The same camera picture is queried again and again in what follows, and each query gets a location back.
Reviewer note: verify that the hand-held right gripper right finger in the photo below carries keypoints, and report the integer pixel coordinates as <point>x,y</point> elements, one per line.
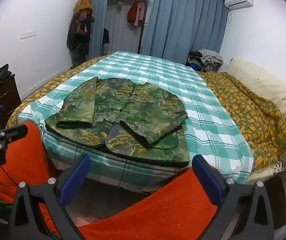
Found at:
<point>208,177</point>

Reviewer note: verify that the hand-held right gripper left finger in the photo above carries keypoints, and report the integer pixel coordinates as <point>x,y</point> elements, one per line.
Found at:
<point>75,177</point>

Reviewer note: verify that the green printed padded jacket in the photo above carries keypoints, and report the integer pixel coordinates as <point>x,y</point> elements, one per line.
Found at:
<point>138,105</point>

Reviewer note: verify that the pile of clothes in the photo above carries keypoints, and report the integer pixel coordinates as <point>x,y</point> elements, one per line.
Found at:
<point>195,61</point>

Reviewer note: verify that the dark wooden nightstand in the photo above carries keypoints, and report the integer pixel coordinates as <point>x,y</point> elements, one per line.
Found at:
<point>2,97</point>

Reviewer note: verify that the orange fleece garment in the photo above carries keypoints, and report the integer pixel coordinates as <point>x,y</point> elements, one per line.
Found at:
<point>158,210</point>

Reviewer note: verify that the orange floral bed sheet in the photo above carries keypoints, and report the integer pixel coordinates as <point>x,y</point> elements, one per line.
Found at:
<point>55,81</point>

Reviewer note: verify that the white printed cloth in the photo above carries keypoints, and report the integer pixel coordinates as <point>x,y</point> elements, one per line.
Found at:
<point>278,167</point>

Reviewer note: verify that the orange floral quilt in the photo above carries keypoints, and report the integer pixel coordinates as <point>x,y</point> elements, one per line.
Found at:
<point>245,110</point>

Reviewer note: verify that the hanging coats and bags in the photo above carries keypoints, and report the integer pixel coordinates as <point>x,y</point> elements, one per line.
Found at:
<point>74,45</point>

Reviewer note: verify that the cream pillow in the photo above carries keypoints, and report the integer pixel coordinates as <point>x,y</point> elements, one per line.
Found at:
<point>270,85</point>

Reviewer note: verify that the brown handbag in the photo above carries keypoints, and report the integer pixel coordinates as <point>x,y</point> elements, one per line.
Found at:
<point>79,27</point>

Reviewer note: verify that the grey checkered cloth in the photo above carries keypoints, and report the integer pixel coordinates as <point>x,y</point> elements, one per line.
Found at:
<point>211,56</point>

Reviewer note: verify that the teal plaid bed sheet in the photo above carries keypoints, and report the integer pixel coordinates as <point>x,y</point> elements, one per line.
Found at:
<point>158,65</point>

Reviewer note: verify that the black hanging garment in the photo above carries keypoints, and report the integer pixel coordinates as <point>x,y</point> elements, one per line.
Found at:
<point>105,38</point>

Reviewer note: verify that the narrow blue curtain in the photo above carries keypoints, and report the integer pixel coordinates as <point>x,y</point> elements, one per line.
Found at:
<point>96,17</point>

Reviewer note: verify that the wide blue curtain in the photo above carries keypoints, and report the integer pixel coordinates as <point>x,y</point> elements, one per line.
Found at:
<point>183,25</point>

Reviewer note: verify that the pink hanging garment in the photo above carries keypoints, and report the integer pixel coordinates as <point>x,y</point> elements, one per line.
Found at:
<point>140,13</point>

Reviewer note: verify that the white wall plate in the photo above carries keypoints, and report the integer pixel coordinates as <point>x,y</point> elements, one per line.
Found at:
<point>28,34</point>

